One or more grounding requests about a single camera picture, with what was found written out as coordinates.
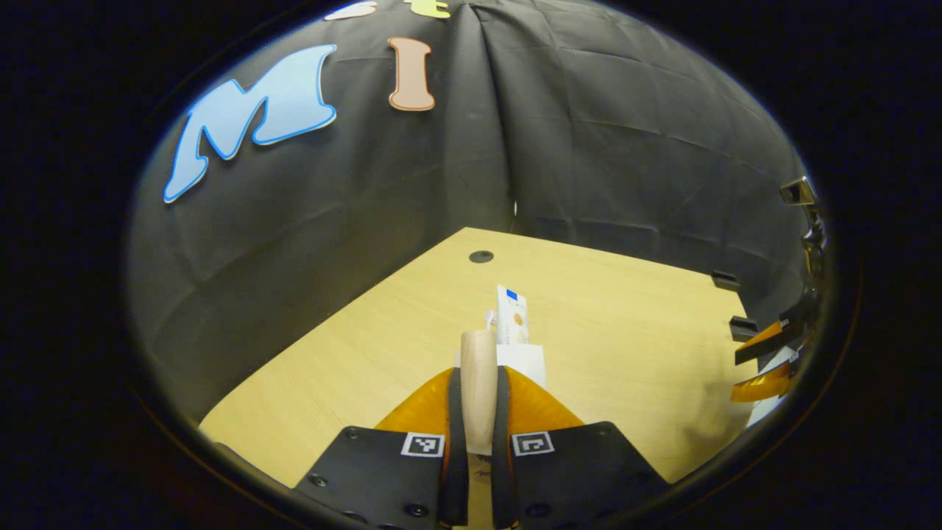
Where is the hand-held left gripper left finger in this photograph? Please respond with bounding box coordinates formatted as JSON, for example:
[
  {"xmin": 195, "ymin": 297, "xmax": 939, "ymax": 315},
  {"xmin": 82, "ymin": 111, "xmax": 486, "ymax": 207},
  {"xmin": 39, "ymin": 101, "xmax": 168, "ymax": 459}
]
[{"xmin": 293, "ymin": 367, "xmax": 470, "ymax": 527}]

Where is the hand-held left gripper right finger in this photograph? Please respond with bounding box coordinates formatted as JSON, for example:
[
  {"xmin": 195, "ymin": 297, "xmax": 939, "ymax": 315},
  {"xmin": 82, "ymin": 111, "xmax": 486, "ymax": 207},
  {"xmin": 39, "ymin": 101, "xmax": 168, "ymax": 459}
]
[{"xmin": 492, "ymin": 366, "xmax": 670, "ymax": 527}]

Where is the black backdrop cloth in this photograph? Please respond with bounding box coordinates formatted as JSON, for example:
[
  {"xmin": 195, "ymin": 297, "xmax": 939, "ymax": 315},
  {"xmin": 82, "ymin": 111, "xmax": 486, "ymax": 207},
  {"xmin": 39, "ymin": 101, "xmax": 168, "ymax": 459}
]
[{"xmin": 125, "ymin": 0, "xmax": 818, "ymax": 428}]

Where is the white cup with wooden handle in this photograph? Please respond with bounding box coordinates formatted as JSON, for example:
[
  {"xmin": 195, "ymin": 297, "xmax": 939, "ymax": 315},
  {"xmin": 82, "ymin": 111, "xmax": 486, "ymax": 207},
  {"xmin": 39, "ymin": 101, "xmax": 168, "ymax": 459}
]
[{"xmin": 453, "ymin": 329, "xmax": 547, "ymax": 456}]

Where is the white toothpaste tube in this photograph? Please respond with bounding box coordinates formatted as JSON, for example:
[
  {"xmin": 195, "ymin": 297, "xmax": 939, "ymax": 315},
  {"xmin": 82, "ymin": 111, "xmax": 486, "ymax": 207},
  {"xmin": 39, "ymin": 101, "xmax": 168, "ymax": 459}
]
[{"xmin": 495, "ymin": 285, "xmax": 530, "ymax": 346}]

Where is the wooden desktop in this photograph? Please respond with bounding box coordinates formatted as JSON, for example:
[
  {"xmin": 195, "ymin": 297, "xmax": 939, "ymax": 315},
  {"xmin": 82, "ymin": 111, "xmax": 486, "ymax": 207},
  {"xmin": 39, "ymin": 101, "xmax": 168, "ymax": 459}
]
[{"xmin": 199, "ymin": 227, "xmax": 766, "ymax": 527}]

